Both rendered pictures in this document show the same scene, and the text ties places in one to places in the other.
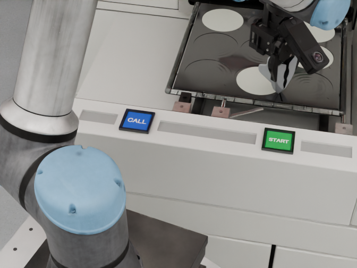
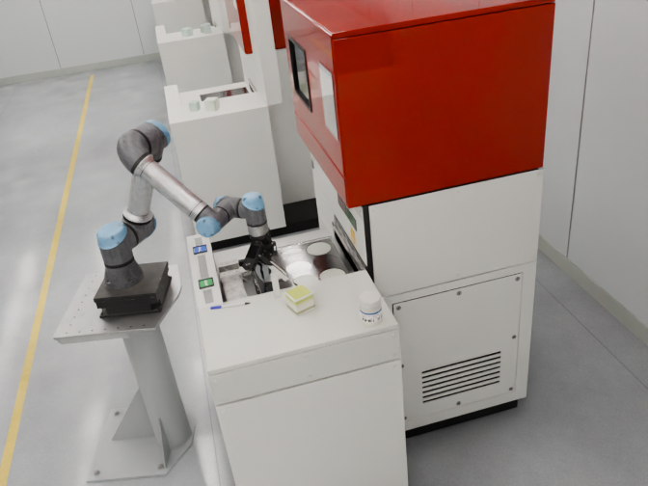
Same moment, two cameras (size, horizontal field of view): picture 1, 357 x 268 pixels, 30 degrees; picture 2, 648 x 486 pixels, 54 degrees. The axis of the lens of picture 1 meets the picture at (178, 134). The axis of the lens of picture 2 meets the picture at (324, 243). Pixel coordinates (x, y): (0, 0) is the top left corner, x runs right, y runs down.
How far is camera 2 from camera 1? 2.32 m
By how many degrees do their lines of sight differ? 54
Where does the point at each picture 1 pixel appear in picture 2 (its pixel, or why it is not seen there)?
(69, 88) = (134, 205)
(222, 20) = (318, 249)
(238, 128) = (209, 272)
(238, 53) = (290, 261)
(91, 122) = (194, 241)
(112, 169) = (116, 233)
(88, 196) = (101, 234)
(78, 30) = (135, 187)
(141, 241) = (147, 281)
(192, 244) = (148, 291)
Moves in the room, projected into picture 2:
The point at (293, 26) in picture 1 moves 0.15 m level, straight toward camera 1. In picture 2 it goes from (254, 245) to (213, 254)
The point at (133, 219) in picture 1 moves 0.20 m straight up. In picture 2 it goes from (157, 276) to (145, 232)
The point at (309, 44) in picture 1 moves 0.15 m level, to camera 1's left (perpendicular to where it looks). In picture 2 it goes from (251, 256) to (237, 239)
